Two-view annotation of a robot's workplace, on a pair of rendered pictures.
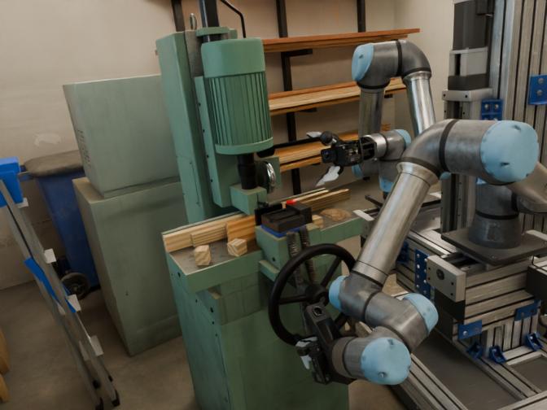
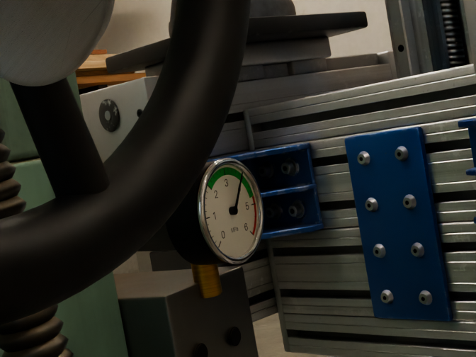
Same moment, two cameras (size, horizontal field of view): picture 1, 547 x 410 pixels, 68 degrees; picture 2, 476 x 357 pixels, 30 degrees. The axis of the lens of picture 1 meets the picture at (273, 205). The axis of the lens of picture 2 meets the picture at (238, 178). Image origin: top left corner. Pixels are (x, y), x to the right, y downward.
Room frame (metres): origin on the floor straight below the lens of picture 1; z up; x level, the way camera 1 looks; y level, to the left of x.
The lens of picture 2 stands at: (0.69, -0.04, 0.71)
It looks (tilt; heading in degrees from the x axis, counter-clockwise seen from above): 3 degrees down; 333
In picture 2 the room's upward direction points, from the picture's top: 10 degrees counter-clockwise
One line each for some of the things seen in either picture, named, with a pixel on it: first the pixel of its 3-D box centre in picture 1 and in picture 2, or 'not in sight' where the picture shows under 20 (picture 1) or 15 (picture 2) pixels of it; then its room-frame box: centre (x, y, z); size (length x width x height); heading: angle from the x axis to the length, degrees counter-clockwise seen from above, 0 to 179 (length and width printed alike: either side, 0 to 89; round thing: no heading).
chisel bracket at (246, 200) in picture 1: (249, 199); not in sight; (1.26, 0.08, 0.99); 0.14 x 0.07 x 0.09; 27
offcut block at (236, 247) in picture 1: (237, 247); not in sight; (1.06, 0.12, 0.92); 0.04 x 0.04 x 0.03; 52
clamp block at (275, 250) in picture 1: (288, 241); not in sight; (1.07, -0.03, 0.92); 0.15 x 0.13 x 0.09; 117
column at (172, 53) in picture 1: (210, 140); not in sight; (1.50, 0.20, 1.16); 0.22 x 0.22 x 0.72; 27
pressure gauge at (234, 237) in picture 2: not in sight; (212, 228); (1.17, -0.26, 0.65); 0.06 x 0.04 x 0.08; 117
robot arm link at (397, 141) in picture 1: (391, 143); not in sight; (1.27, -0.39, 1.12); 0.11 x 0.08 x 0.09; 117
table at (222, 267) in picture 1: (275, 246); not in sight; (1.15, 0.01, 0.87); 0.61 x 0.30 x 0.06; 117
